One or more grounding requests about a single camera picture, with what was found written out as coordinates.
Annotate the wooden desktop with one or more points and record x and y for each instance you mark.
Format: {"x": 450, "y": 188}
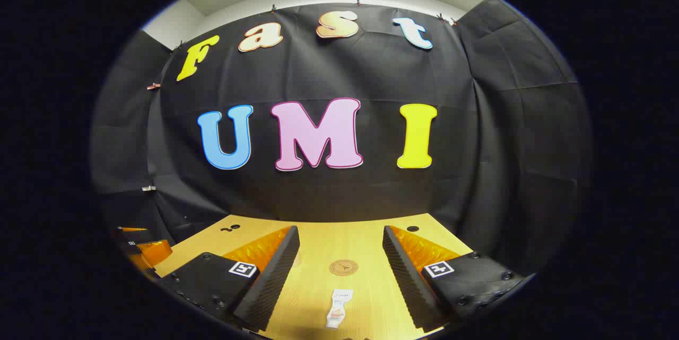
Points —
{"x": 329, "y": 244}

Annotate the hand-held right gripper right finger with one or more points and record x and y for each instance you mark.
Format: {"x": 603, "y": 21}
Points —
{"x": 406, "y": 271}

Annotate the black backdrop cloth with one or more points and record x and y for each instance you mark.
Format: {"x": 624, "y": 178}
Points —
{"x": 371, "y": 75}

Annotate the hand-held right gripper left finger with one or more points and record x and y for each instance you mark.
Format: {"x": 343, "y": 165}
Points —
{"x": 276, "y": 271}

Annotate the round brown coaster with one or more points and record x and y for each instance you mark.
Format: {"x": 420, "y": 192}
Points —
{"x": 343, "y": 267}

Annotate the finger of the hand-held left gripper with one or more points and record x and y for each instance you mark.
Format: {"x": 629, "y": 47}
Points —
{"x": 132, "y": 234}
{"x": 156, "y": 252}

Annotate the white toothpaste tube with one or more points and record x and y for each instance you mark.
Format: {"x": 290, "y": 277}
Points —
{"x": 339, "y": 308}

